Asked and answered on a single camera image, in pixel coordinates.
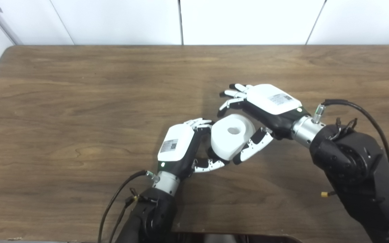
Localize dark robot torso edge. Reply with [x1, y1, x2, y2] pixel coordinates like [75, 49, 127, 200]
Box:
[171, 232, 304, 243]

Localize round white piece with holes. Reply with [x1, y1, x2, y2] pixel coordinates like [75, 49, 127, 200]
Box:
[211, 114, 256, 161]

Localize thin black left arm wire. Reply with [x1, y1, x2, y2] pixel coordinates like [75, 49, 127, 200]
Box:
[108, 188, 140, 243]

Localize thin black right arm wire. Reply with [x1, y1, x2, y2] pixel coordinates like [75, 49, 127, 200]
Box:
[330, 117, 358, 139]

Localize thick black left wrist cable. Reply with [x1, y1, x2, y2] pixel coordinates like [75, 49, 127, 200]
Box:
[98, 170, 158, 243]

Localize thick black right wrist cable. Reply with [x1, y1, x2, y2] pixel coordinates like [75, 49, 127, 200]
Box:
[313, 99, 389, 168]

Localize thin black arm wire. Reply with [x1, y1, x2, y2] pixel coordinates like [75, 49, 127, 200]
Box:
[108, 188, 140, 243]
[330, 117, 358, 139]

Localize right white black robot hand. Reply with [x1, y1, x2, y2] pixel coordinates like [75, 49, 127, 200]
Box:
[217, 83, 303, 165]

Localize black flanged holder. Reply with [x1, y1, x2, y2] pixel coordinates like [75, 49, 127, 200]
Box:
[205, 147, 219, 162]

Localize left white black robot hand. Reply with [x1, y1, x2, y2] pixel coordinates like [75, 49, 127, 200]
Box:
[157, 118, 229, 179]

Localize thick black wrist cable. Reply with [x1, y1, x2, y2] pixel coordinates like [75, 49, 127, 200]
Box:
[98, 170, 158, 243]
[313, 99, 389, 168]

